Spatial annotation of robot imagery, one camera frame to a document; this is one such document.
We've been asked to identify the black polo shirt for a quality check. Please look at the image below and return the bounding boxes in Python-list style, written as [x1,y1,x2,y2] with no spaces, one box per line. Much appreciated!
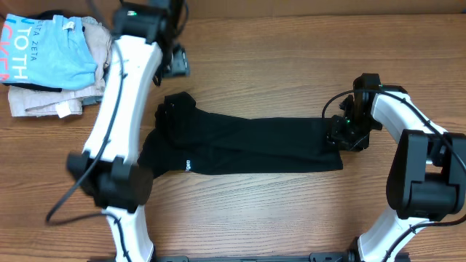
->
[138,92,343,178]

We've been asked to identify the light blue printed t-shirt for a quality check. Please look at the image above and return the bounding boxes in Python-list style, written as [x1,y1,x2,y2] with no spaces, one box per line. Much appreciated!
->
[1,14,98,90]

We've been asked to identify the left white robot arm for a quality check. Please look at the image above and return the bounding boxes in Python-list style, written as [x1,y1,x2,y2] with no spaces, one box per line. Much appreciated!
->
[67,1,189,261]

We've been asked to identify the grey folded garment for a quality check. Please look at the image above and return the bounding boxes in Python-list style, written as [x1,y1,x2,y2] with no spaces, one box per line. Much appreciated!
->
[82,67,109,106]

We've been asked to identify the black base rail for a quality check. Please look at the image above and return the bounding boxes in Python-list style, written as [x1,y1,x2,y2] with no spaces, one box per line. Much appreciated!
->
[149,251,360,262]

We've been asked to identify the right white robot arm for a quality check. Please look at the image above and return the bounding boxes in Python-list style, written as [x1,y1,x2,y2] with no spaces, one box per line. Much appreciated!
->
[309,74,465,262]

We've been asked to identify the beige folded garment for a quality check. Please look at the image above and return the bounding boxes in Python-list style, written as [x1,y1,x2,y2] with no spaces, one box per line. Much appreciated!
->
[1,14,111,117]

